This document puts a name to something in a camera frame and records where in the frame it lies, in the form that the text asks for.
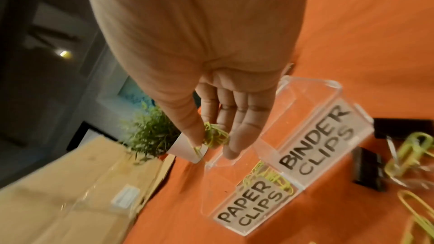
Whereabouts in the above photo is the person's right hand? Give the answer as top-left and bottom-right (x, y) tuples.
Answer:
(77, 0), (309, 160)

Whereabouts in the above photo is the clear two-compartment plastic box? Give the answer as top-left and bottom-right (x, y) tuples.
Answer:
(200, 75), (376, 237)

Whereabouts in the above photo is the pile of green paper clips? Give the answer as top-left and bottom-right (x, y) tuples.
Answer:
(384, 131), (434, 244)
(237, 161), (295, 198)

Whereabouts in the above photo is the pile of black binder clips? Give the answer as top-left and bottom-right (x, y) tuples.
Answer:
(351, 117), (434, 192)

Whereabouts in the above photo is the brown cardboard box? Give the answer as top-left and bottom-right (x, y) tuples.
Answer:
(0, 135), (177, 244)

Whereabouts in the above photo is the green plant in white pot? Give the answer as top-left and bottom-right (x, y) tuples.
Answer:
(122, 101), (210, 165)

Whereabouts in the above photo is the white shipping label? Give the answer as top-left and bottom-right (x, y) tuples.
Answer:
(111, 183), (142, 210)

